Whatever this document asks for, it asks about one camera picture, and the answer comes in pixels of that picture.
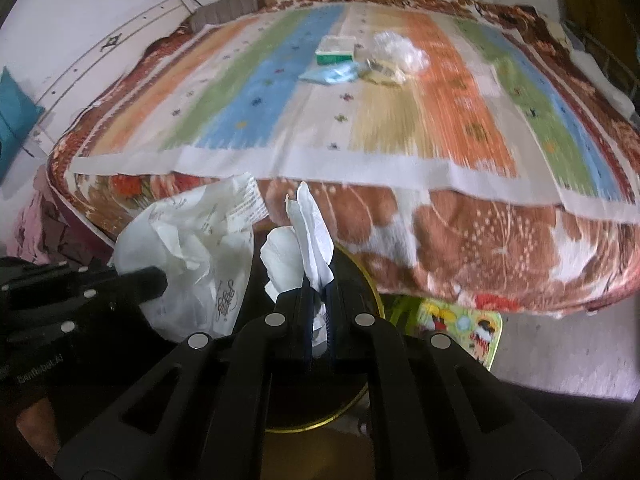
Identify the grey striped pillow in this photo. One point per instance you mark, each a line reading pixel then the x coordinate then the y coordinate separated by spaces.
pixel 225 10

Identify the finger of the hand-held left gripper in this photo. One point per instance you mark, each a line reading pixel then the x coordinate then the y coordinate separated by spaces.
pixel 100 305
pixel 75 276

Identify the blue face mask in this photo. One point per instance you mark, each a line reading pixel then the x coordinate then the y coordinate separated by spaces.
pixel 330 74

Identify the cartoon print floor mat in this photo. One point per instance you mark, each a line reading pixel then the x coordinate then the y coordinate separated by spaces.
pixel 460 330

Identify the striped colourful cloth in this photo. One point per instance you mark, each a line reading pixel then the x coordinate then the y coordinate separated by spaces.
pixel 280 110

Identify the clear plastic bag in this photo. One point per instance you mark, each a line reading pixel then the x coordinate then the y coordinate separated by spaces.
pixel 397 50

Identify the floral brown blanket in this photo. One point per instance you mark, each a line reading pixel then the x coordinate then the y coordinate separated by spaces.
pixel 475 250

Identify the metal rack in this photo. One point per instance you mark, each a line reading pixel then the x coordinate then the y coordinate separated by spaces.
pixel 615 55

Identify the dark gold-rimmed waste bin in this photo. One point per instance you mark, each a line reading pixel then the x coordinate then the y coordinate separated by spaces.
pixel 310 405

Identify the green white carton box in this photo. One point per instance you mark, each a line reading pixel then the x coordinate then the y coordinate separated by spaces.
pixel 335 50

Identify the white tissue paper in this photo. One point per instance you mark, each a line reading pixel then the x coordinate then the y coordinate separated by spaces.
pixel 310 240

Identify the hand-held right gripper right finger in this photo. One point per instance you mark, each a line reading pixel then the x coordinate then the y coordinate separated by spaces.
pixel 340 330

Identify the white printed plastic bag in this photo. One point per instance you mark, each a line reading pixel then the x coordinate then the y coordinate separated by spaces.
pixel 200 260

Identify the yellow foil wrapper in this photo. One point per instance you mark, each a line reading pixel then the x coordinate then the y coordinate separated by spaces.
pixel 385 74

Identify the pink cloth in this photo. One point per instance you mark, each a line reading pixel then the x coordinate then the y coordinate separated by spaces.
pixel 35 225

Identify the white headboard panel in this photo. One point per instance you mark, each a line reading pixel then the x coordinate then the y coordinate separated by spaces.
pixel 100 60

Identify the teal cushion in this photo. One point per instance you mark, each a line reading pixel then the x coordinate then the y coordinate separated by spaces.
pixel 15 125

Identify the person's left hand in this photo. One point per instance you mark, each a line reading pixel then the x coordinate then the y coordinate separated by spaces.
pixel 35 430

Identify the white cloth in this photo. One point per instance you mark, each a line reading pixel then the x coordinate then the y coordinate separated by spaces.
pixel 600 75

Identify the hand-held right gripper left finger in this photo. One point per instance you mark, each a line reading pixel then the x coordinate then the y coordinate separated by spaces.
pixel 302 330

